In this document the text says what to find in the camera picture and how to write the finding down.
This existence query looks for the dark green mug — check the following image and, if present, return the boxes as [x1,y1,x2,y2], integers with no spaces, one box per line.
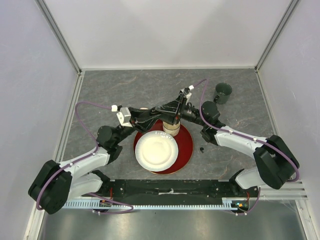
[213,82,233,105]

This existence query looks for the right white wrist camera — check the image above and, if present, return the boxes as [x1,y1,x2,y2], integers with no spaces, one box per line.
[181,85,195,103]

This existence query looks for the slotted cable duct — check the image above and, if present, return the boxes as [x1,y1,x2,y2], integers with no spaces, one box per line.
[62,197,244,211]

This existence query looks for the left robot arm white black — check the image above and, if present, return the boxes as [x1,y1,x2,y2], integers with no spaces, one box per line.
[28,105,167,215]

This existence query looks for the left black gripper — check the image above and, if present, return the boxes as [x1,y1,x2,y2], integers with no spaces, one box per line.
[114,106,162,145]

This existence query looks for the aluminium frame post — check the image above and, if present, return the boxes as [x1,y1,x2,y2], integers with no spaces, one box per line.
[254,0,301,73]
[35,0,82,75]

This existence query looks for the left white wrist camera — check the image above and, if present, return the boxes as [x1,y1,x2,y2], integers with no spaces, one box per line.
[111,104,133,128]

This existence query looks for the right aluminium frame post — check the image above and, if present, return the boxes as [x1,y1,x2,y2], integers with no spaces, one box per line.
[254,0,301,73]

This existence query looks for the left aluminium frame post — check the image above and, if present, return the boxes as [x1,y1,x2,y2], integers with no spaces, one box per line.
[35,0,82,75]

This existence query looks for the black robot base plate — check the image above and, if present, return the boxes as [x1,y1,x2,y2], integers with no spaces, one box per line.
[97,179,258,206]

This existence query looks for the white ceramic plate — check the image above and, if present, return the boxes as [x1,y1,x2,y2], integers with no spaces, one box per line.
[134,130,179,172]

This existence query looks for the red round tray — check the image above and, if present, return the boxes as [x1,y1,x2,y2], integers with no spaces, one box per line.
[133,120,194,175]

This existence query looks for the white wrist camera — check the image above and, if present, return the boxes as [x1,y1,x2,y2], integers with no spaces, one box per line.
[181,85,195,103]
[111,104,133,128]

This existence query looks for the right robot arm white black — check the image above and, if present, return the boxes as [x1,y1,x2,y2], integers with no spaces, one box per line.
[153,96,300,197]

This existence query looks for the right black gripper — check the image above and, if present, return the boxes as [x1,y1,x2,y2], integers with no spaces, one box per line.
[155,93,207,127]

